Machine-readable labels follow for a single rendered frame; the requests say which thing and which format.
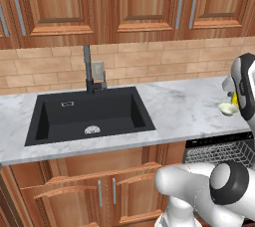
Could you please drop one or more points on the black sink basin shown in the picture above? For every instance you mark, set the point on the black sink basin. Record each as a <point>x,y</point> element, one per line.
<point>89,118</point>

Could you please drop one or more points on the wooden base cupboard door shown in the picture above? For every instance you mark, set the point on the wooden base cupboard door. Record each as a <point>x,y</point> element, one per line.
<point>139,201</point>
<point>66,204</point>

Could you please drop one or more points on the grey wall socket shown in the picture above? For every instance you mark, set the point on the grey wall socket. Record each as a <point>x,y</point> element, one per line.
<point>98,70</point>

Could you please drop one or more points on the black dishwasher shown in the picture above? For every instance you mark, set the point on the black dishwasher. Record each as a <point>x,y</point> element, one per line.
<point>215,144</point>

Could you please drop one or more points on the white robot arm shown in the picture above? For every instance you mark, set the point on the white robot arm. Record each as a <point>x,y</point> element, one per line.
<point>189,184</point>

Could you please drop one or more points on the pale green bowl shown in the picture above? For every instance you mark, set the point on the pale green bowl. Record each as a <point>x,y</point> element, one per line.
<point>227,108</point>

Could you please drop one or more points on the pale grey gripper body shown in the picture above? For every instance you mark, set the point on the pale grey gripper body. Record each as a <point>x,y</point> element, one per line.
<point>229,83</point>

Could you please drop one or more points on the yellow cup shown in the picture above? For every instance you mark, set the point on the yellow cup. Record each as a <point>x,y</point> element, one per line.
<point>235,100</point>

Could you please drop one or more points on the dark grey tap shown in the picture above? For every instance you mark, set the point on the dark grey tap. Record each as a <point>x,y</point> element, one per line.
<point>88,71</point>

